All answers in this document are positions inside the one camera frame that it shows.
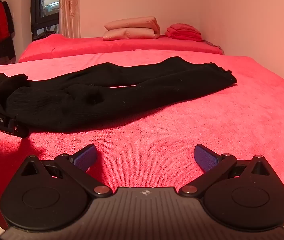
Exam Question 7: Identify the folded pink pillows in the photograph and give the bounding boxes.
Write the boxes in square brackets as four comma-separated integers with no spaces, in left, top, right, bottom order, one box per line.
[103,17,161,41]

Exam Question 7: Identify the dark framed window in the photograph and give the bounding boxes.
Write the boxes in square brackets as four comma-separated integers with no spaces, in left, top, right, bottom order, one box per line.
[31,0,62,37]

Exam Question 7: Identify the red blanket on narrow bed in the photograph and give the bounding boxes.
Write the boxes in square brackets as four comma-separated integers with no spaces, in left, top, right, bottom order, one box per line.
[18,34,225,63]

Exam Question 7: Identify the dark cloth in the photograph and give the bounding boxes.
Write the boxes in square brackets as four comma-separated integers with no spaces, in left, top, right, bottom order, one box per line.
[32,31,57,42]

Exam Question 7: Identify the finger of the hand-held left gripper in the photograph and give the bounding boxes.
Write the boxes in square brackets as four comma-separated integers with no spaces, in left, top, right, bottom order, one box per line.
[7,118,29,138]

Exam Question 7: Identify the pink patterned curtain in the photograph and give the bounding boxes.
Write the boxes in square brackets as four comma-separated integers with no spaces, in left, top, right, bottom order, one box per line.
[58,0,81,39]

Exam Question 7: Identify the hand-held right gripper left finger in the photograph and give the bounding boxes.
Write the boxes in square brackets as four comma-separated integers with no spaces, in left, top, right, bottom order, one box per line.
[19,144,112,197]

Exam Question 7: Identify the black pants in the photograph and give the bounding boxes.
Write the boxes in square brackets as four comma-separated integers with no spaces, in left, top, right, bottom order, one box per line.
[0,56,238,133]

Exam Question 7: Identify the stack of folded red towels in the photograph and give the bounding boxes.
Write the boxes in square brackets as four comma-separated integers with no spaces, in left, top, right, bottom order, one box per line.
[165,23,204,42]

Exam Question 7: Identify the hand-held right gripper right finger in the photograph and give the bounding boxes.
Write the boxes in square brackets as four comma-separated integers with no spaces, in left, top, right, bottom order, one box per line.
[179,144,274,197]

